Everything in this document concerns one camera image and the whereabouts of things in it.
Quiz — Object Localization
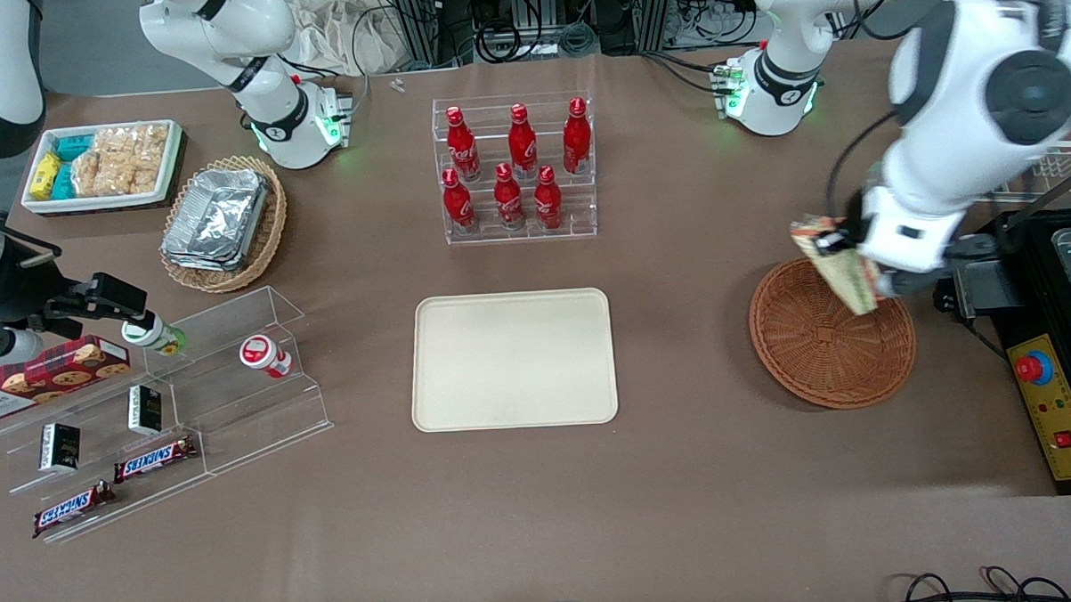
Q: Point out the yellow snack packet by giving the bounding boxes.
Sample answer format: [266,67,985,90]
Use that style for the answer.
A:
[28,152,64,202]

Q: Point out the white wire rack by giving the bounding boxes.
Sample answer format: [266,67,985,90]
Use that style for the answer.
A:
[1025,144,1071,209]

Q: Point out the small black white box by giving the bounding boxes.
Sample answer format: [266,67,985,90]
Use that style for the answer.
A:
[38,422,83,474]
[127,386,164,437]

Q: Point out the red cola bottle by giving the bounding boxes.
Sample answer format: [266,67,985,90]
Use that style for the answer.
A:
[492,161,527,232]
[507,103,540,180]
[532,165,564,231]
[444,105,483,182]
[442,167,478,235]
[562,97,594,176]

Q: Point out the clear acrylic bottle rack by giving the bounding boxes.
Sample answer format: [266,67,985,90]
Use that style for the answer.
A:
[430,90,598,247]

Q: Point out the black appliance with yellow panel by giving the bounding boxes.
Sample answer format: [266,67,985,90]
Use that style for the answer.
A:
[929,209,1071,501]

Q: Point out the white rectangular snack bin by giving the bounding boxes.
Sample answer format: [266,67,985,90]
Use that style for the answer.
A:
[18,119,187,218]

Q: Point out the round brown wicker basket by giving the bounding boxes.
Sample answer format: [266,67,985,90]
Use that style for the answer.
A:
[747,254,920,414]

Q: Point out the green sunflower snack cup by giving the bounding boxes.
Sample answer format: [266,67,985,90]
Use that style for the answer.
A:
[121,315,186,358]

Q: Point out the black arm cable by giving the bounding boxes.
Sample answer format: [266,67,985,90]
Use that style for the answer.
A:
[820,110,908,232]

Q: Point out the black floor cables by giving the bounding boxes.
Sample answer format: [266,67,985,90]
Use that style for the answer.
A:
[870,563,1071,602]

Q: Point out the clear bag of crackers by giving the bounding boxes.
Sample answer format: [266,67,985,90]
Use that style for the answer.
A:
[70,124,173,199]

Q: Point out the metal equipment frame with cables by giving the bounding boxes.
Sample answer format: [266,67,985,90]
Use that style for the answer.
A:
[387,0,759,69]

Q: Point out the Snickers chocolate bar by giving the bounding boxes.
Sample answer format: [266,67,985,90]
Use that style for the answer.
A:
[30,481,118,540]
[113,435,199,484]

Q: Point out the aluminium foil container stack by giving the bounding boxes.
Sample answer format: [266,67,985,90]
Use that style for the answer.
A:
[160,166,273,276]

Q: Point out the white cloth bag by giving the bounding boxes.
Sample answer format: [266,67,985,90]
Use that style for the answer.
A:
[292,0,410,79]

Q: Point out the triangular sandwich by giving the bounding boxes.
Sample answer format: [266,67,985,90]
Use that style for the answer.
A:
[790,214,881,319]

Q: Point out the red lid snack cup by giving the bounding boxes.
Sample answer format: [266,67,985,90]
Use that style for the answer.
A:
[239,334,294,381]

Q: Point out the oval light wicker basket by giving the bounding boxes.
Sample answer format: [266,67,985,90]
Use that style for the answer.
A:
[157,154,291,296]

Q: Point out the clear acrylic tiered stand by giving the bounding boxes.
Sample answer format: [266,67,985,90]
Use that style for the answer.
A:
[0,284,337,546]

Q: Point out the red tartan cookie box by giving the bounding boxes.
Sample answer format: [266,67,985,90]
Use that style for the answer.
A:
[0,333,134,424]

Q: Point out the red emergency stop button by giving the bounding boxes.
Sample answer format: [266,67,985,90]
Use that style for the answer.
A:
[1015,350,1055,386]

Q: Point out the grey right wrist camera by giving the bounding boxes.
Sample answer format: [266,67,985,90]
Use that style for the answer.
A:
[0,327,46,370]

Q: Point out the cream rectangular plastic tray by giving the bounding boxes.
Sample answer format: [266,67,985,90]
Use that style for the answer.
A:
[408,287,620,433]

